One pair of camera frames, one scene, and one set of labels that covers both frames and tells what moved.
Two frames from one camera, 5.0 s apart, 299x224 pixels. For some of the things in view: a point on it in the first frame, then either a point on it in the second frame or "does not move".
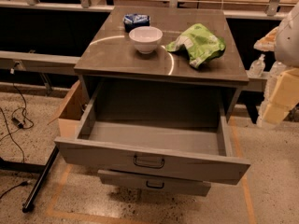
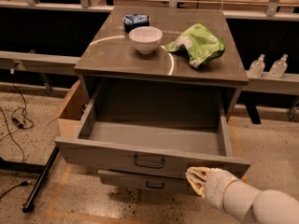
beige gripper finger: x=267 y=43 → x=217 y=183
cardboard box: x=71 y=112 does not move
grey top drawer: x=173 y=129 does not move
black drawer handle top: x=134 y=160 does not move
